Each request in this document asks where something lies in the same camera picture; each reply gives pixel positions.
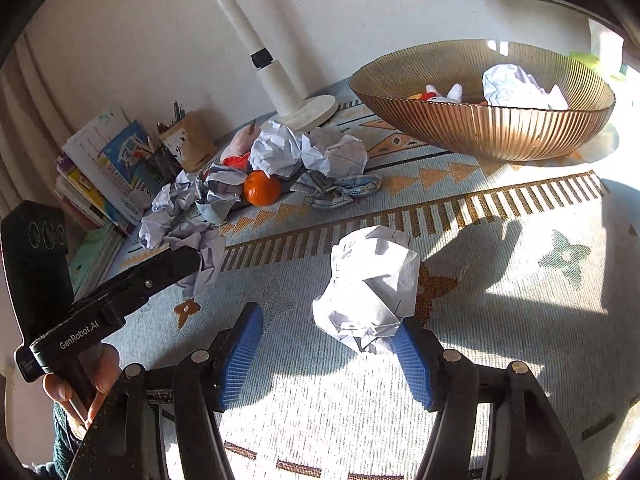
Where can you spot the green tissue pack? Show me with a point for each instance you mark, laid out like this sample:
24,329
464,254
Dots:
582,57

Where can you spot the red and white toy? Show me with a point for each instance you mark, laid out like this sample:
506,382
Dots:
434,94

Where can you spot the orange mandarin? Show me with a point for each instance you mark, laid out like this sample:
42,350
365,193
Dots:
262,189

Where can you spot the patterned woven mat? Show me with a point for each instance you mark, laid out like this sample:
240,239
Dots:
500,270

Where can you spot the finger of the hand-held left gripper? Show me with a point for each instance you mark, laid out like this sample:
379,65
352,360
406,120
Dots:
155,272

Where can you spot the teal notebook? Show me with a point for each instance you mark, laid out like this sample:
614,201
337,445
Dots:
97,260

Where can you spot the stack of books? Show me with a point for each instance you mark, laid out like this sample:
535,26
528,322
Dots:
100,170

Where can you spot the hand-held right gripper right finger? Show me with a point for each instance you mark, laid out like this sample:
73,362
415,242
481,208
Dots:
412,365

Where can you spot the white desk lamp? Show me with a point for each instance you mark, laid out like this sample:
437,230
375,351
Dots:
250,45

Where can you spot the dark mesh pen cup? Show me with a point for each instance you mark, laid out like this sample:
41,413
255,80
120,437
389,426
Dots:
162,165

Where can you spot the tan pen holder box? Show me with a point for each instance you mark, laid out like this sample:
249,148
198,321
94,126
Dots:
192,142

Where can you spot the person's left hand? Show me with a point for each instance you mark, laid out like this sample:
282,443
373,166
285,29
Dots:
106,370

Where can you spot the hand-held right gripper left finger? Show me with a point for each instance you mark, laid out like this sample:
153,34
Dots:
242,355

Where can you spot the ribbed amber glass bowl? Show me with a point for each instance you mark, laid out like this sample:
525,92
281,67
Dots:
475,130

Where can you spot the white paper ball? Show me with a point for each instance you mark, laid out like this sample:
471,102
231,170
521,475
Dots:
370,285
517,87

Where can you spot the beige curtain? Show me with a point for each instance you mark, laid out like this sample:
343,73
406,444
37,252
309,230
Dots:
25,125

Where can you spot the pile of papers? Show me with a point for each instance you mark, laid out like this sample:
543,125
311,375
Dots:
280,147

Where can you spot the person's left forearm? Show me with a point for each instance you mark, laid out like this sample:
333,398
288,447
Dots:
65,442

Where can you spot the blue striped cloth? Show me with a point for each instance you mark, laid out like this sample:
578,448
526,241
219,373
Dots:
345,190

